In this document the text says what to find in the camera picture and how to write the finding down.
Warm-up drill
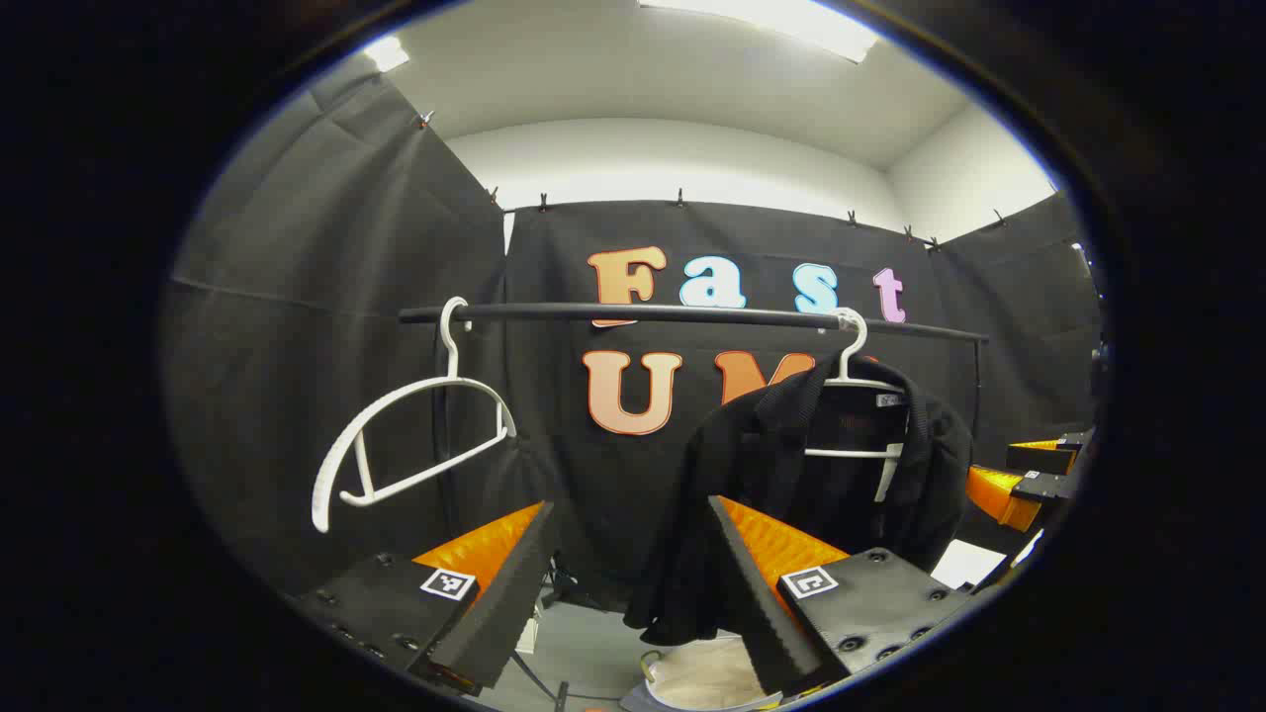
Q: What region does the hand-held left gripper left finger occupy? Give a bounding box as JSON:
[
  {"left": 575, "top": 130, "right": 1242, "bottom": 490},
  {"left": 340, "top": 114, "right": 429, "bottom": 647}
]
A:
[{"left": 292, "top": 499, "right": 557, "bottom": 693}]

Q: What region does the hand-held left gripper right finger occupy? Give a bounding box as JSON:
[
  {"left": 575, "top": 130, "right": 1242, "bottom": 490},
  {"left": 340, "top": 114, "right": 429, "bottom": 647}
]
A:
[{"left": 706, "top": 494, "right": 980, "bottom": 698}]

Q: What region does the white laundry hamper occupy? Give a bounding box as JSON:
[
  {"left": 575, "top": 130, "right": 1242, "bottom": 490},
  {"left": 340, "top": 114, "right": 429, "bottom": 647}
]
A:
[{"left": 633, "top": 638, "right": 787, "bottom": 712}]

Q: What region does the white clothes hanger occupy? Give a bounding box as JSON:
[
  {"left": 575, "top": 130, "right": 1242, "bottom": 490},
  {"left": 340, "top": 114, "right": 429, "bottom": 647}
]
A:
[
  {"left": 803, "top": 309, "right": 909, "bottom": 503},
  {"left": 312, "top": 297, "right": 518, "bottom": 535}
]

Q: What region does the black knit garment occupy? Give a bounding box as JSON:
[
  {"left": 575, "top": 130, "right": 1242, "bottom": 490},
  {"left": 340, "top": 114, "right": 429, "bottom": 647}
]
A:
[{"left": 623, "top": 356, "right": 975, "bottom": 649}]

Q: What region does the black clothes rack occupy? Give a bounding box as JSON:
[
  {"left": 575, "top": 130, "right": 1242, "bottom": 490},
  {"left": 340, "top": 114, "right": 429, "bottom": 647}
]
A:
[{"left": 399, "top": 302, "right": 990, "bottom": 515}]

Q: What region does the black backdrop cloth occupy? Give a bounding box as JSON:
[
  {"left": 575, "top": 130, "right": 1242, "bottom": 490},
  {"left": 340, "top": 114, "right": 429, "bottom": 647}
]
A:
[{"left": 163, "top": 59, "right": 1104, "bottom": 614}]

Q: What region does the row of backdrop clips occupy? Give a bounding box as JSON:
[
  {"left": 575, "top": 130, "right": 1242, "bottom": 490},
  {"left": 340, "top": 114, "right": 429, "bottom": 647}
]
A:
[{"left": 415, "top": 109, "right": 1010, "bottom": 253}]

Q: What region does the long ceiling light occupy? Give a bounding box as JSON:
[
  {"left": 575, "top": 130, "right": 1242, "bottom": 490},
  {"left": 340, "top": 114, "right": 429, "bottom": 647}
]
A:
[{"left": 638, "top": 0, "right": 881, "bottom": 62}]

